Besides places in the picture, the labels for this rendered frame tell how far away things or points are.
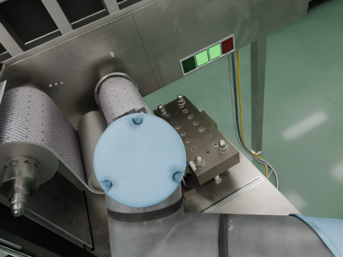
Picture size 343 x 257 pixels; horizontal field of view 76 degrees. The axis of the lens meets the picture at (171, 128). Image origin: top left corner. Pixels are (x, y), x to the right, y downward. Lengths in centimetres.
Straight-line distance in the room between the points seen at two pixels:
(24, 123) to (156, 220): 44
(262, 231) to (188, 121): 71
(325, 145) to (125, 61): 176
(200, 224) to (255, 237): 5
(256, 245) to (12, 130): 49
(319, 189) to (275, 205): 113
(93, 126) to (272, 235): 61
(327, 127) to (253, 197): 157
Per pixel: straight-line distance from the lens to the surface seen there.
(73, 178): 109
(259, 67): 142
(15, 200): 51
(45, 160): 57
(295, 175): 195
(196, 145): 80
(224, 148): 75
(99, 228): 93
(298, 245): 21
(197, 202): 83
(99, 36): 78
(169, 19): 83
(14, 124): 58
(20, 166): 54
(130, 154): 17
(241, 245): 20
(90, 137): 69
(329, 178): 199
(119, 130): 17
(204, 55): 93
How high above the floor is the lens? 164
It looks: 44 degrees down
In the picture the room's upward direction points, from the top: 21 degrees counter-clockwise
